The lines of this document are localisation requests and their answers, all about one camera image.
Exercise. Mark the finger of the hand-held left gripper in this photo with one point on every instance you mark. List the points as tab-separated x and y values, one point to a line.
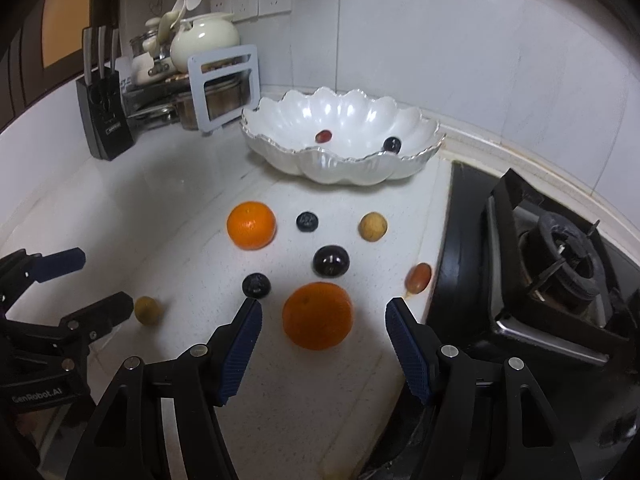
65	261
110	310

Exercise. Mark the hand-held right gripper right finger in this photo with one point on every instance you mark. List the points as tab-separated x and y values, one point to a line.
407	350

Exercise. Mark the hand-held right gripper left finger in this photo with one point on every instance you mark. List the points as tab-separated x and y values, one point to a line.
242	355

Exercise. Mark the yellow longan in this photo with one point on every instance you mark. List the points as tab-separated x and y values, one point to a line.
148	310
373	226

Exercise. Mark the red grape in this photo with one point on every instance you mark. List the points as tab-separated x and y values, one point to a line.
324	136
418	278

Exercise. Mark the large orange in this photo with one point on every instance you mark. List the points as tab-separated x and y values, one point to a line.
317	315

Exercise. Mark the small orange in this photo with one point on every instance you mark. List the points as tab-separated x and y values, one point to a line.
251	225

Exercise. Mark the white scalloped bowl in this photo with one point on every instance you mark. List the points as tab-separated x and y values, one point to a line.
300	115

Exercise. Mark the blueberry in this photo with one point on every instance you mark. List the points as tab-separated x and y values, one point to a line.
256	285
307	221

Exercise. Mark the black gas stove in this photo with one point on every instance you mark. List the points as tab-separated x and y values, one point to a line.
460	270

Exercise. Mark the dark plum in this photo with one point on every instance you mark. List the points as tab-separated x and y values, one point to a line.
330	260

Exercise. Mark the black knife block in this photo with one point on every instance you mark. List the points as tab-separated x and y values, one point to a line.
105	115

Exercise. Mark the steel pan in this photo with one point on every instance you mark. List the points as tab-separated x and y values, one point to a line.
152	115

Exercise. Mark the black burner grate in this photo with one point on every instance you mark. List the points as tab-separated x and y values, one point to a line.
505	200

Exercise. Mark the black stove burner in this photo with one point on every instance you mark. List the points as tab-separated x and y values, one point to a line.
565	255

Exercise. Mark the steel pot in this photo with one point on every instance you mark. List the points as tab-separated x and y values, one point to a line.
220	100

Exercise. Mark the wooden door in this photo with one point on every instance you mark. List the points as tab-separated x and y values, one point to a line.
55	25

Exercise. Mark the cream ceramic teapot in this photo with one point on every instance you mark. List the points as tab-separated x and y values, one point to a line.
205	40

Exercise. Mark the white frame kitchen rack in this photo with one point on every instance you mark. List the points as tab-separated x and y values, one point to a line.
197	95

